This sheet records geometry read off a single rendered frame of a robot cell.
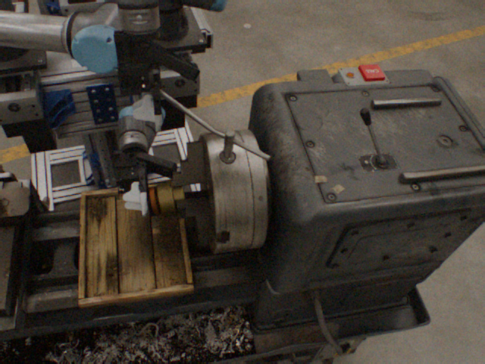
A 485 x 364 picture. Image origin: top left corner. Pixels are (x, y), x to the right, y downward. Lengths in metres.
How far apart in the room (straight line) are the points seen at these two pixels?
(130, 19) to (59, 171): 1.62
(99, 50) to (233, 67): 2.27
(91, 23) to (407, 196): 0.81
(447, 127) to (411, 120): 0.10
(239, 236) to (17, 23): 0.73
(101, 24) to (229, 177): 0.45
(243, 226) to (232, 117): 1.90
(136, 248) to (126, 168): 0.25
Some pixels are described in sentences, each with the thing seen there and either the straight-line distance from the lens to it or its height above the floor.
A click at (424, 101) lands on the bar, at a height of 1.27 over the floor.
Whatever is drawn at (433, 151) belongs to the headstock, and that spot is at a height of 1.25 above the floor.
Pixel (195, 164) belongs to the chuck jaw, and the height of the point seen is 1.16.
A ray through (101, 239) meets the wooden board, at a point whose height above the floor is 0.88.
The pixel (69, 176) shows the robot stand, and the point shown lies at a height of 0.21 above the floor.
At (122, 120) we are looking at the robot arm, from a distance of 1.28.
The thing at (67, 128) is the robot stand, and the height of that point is 0.85.
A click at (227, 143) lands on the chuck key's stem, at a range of 0.95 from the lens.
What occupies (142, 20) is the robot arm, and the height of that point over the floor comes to 1.54.
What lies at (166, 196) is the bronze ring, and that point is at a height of 1.11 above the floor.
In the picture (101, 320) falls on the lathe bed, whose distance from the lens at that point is 1.39.
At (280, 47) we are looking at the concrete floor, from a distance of 3.53.
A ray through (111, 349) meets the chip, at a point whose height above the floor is 0.58.
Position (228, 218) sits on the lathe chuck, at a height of 1.16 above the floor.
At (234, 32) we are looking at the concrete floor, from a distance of 3.62.
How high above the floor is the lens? 2.00
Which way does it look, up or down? 52 degrees down
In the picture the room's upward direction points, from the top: 8 degrees clockwise
